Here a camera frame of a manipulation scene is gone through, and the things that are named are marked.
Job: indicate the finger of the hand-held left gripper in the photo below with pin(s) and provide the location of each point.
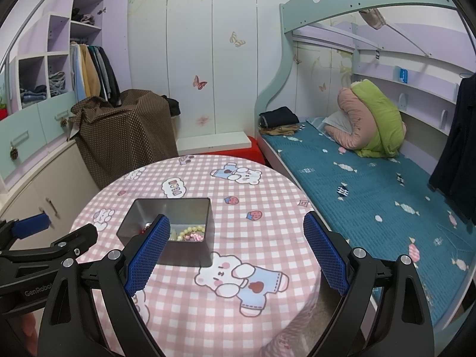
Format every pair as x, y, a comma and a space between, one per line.
31, 225
81, 236

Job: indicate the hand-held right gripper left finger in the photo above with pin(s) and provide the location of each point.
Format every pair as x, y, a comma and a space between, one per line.
148, 256

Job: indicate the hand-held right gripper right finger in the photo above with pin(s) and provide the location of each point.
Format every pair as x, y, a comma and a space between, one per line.
327, 256

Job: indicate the pink rabbit charm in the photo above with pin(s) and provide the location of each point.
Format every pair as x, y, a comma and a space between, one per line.
195, 236

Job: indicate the silver metal tin box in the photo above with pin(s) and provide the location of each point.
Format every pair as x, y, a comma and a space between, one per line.
167, 208

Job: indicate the person's left hand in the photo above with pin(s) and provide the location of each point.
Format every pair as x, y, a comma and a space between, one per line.
28, 327

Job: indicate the white floor cabinet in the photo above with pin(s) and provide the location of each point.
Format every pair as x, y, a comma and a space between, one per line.
37, 193

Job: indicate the pink checked tablecloth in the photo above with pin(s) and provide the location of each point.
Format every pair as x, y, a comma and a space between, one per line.
260, 238

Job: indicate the pine cone ornament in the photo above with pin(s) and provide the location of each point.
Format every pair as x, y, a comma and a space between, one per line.
15, 153
64, 122

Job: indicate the blue candy print bedsheet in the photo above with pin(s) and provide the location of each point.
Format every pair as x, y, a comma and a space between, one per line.
372, 193

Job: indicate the teal drawer unit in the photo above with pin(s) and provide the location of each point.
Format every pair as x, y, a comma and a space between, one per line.
29, 130

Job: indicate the brown dotted cloth cover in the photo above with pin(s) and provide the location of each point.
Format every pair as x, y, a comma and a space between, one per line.
126, 137

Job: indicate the red potted plant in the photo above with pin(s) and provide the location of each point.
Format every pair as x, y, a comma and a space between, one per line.
3, 112

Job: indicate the red stool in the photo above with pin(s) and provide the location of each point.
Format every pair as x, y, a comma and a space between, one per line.
256, 150

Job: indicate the folded blue clothes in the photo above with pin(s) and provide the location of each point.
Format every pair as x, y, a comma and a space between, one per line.
33, 96

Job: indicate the white board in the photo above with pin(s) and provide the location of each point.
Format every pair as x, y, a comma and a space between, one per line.
212, 141

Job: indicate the white pillow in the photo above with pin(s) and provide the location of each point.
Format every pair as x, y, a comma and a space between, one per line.
336, 122

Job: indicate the folded tan clothes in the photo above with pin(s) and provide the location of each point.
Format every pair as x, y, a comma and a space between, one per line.
279, 131

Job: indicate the faded pink butterfly sticker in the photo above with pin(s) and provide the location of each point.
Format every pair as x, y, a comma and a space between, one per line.
202, 121

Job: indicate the pink and green quilt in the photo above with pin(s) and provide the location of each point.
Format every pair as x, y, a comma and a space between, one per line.
379, 119

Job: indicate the folded dark clothes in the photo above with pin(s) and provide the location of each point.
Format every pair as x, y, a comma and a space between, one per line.
279, 116

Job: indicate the black garment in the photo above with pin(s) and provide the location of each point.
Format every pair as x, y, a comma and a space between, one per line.
173, 106

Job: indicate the row of hanging clothes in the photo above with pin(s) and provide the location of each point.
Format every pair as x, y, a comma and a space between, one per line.
93, 70

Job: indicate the dark hanging jacket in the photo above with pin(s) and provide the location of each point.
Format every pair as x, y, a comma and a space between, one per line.
457, 148

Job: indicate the small blue box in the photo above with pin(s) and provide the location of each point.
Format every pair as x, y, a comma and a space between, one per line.
401, 74

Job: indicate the purple shelf unit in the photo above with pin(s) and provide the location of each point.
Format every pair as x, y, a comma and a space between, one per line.
59, 29

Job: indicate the clothes pile on shelf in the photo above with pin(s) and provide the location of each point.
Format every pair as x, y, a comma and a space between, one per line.
82, 16

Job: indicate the brown cloth on bunk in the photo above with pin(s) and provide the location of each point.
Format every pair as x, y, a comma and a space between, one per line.
373, 18

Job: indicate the pink butterfly wall sticker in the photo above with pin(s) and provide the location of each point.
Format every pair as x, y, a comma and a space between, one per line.
199, 82

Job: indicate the yellow butterfly wall sticker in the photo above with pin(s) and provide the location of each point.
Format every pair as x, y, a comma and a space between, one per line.
237, 39

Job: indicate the teal bunk bed frame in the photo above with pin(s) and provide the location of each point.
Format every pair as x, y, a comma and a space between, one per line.
297, 15

